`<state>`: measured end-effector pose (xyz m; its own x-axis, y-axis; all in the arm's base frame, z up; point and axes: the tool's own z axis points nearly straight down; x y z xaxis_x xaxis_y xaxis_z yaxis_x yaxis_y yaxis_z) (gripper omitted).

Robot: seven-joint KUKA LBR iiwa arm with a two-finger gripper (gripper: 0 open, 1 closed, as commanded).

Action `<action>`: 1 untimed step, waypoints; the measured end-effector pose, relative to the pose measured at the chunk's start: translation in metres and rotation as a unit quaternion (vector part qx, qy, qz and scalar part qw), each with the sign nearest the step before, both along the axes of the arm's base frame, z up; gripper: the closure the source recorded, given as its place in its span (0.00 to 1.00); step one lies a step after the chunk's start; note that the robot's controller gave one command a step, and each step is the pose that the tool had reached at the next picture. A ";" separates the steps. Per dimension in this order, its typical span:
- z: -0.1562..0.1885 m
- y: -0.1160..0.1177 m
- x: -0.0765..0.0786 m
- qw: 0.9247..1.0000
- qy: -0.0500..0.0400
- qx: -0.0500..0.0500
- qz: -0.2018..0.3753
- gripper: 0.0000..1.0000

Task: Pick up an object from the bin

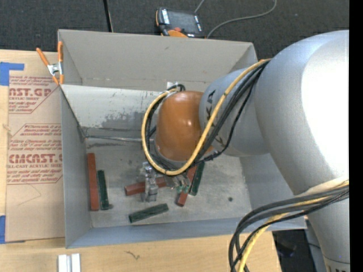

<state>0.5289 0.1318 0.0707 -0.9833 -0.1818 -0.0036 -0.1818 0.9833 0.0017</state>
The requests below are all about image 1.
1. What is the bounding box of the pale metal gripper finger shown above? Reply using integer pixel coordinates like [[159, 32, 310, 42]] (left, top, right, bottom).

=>
[[140, 165, 151, 203], [150, 172, 159, 202]]

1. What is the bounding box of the brown cardboard board red print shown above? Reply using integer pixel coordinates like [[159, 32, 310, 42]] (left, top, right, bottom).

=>
[[0, 49, 66, 244]]

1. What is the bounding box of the grey metal bin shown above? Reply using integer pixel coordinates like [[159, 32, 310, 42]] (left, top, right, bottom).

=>
[[57, 29, 307, 249]]

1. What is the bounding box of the red-brown flat block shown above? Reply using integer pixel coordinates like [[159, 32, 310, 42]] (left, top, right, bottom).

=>
[[87, 152, 100, 212], [175, 165, 199, 207], [124, 176, 168, 197]]

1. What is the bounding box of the dark green flat block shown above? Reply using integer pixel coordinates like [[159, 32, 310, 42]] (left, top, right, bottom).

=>
[[128, 203, 170, 224], [96, 169, 111, 211], [188, 160, 206, 197]]

